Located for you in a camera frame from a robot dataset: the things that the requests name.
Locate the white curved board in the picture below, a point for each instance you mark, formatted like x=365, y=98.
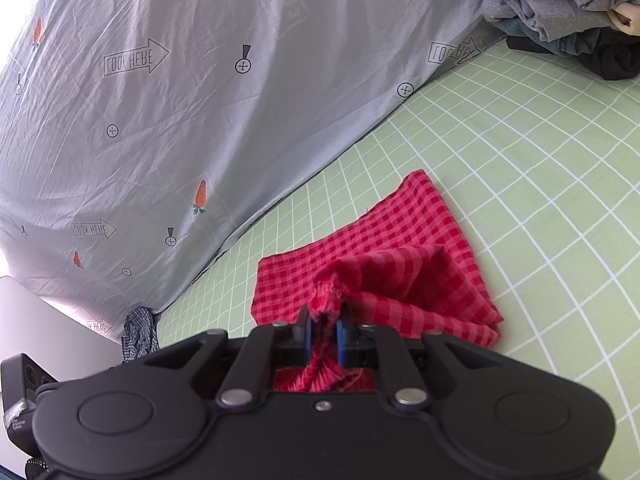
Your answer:
x=60, y=345

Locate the black camera box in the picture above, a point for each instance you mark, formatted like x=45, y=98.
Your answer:
x=21, y=377

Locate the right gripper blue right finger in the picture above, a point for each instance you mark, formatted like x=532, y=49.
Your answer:
x=381, y=349

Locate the grey carrot print sheet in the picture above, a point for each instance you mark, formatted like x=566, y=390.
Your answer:
x=140, y=137

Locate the folded clothes pile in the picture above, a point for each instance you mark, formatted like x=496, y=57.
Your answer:
x=603, y=35

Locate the red checked garment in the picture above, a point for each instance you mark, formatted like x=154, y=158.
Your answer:
x=405, y=263

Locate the blue plaid shirt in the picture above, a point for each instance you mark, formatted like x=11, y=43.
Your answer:
x=139, y=335

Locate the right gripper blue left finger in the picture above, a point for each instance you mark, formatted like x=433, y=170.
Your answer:
x=267, y=349

